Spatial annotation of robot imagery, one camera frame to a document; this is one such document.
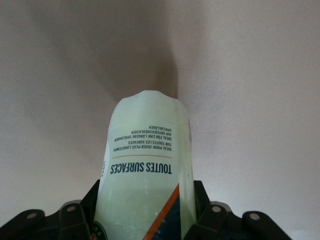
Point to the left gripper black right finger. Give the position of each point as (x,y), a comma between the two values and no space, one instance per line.
(212,225)

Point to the white blue tennis ball can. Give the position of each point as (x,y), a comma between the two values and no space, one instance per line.
(145,175)

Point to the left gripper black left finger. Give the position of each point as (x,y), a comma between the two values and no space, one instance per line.
(75,220)

